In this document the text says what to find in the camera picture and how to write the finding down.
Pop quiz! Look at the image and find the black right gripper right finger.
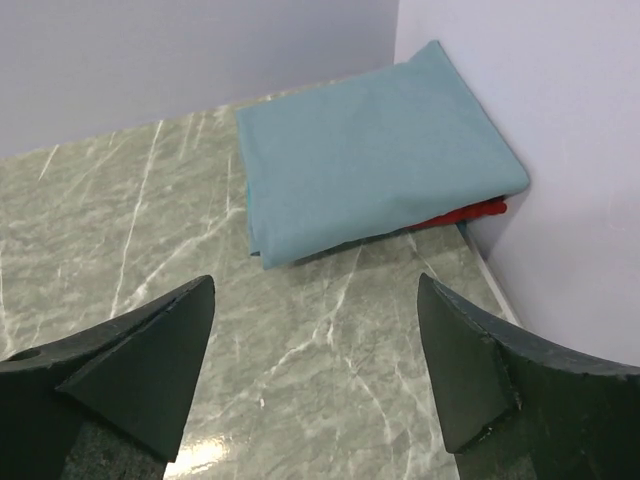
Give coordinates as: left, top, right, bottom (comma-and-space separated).
417, 275, 639, 479

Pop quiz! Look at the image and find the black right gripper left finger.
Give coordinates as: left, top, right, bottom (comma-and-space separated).
1, 275, 215, 479

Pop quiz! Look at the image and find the folded red t shirt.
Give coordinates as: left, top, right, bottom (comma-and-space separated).
408, 197, 507, 230

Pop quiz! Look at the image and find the folded grey-blue t shirt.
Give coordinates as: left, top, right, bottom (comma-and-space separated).
236, 41, 529, 268

